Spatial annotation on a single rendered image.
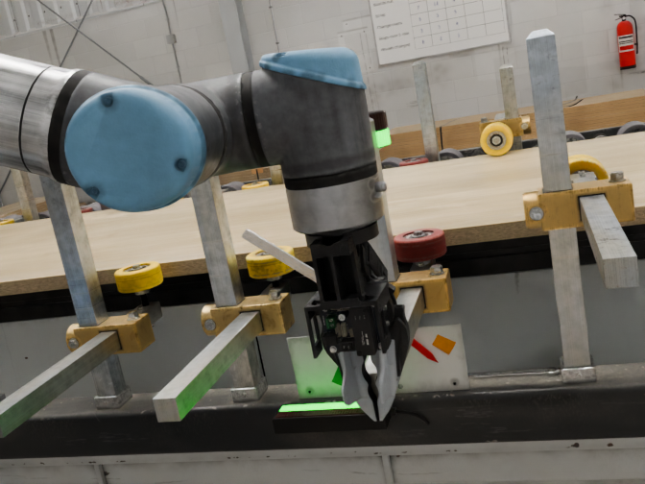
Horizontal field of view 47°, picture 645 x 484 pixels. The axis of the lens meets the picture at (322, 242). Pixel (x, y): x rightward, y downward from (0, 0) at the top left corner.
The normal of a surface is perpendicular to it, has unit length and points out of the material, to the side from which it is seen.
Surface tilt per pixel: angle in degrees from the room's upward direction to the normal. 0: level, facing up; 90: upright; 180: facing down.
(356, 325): 90
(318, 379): 90
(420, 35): 90
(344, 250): 90
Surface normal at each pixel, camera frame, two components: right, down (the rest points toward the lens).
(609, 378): -0.18, -0.96
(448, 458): -0.25, 0.25
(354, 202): 0.39, 0.13
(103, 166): -0.01, 0.25
